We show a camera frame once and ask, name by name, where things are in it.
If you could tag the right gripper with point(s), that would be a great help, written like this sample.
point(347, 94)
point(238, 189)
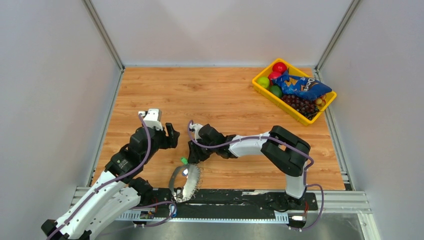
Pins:
point(195, 155)

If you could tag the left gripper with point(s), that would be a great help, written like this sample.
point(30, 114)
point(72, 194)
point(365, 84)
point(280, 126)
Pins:
point(170, 141)

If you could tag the silver keyring holder with rings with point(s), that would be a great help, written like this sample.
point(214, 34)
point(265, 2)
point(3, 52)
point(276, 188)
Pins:
point(184, 182)

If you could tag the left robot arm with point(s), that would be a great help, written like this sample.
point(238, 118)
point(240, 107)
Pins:
point(117, 190)

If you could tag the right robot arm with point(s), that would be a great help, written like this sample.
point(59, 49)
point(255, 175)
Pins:
point(288, 152)

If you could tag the lime green ball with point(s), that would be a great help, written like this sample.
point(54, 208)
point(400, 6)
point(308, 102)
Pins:
point(264, 82)

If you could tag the dark green ball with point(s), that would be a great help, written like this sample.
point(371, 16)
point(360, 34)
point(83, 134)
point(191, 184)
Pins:
point(276, 90)

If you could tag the red ball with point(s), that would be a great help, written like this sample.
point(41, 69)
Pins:
point(279, 67)
point(272, 76)

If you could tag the bunch of dark grapes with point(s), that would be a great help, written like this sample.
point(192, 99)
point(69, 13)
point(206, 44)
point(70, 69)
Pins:
point(305, 107)

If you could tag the blue chips bag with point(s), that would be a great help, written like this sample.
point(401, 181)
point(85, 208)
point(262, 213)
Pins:
point(301, 86)

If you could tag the yellow plastic bin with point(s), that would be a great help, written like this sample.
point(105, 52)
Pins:
point(293, 71)

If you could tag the small yellow red fruits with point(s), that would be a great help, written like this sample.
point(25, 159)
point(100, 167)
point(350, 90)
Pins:
point(321, 101)

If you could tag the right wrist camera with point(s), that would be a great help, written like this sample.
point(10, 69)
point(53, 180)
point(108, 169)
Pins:
point(196, 127)

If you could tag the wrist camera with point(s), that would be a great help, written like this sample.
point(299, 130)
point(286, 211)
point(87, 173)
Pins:
point(196, 127)
point(152, 118)

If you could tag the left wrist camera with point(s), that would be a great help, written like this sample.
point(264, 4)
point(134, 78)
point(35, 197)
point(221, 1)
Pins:
point(152, 118)

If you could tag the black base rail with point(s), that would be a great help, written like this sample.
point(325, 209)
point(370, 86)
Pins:
point(277, 201)

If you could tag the white slotted cable duct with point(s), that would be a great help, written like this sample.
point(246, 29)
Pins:
point(221, 214)

